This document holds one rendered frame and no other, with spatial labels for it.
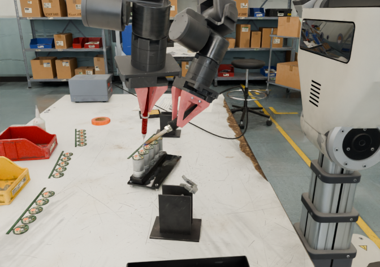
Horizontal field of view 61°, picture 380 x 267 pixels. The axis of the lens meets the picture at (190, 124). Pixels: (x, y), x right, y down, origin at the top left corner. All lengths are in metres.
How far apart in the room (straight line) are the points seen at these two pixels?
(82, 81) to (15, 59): 4.63
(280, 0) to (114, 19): 5.11
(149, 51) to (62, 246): 0.34
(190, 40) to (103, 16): 0.20
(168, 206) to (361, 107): 0.49
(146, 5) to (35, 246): 0.41
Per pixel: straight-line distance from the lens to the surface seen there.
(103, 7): 0.50
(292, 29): 4.23
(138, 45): 0.51
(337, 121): 0.84
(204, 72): 0.67
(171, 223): 0.55
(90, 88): 1.35
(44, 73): 5.34
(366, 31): 0.74
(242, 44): 5.02
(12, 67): 6.01
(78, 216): 0.64
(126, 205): 0.65
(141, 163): 0.69
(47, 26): 5.68
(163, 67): 0.54
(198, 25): 0.65
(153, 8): 0.49
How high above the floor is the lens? 1.10
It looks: 20 degrees down
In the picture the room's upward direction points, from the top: straight up
